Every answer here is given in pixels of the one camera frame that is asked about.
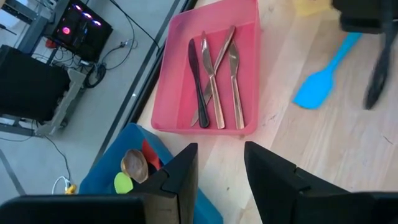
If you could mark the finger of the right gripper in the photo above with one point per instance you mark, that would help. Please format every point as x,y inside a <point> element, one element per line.
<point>377,90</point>

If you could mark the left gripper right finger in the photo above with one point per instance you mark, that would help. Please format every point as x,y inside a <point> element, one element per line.
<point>311,207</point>

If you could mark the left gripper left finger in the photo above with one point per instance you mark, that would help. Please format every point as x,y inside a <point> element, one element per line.
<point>93,210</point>

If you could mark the green silicone spoon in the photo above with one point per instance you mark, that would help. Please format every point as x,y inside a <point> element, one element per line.
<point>122,183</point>

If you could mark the dark wooden spoon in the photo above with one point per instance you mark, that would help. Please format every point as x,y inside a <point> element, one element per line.
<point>135,165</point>

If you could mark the blue silicone spatula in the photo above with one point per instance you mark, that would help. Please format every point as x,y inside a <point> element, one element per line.
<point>314,90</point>

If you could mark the red silicone spoon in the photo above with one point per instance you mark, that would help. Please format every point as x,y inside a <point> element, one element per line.
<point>150,154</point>

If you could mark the black knife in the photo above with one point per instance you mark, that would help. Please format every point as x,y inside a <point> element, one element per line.
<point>199,93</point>

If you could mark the teal blue plastic bin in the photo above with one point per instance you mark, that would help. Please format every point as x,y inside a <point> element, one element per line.
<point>105,174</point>

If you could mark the yellow plastic bin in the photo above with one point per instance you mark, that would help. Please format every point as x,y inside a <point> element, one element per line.
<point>311,7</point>

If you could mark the grey metal stand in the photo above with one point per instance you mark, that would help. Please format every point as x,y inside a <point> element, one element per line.
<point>62,102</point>

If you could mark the black cabinet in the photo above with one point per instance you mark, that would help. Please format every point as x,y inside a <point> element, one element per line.
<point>28,87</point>

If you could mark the pink plastic bin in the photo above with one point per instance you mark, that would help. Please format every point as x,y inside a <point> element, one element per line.
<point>174,93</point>

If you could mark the black computer tower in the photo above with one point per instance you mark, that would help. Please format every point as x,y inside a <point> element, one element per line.
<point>77,31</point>

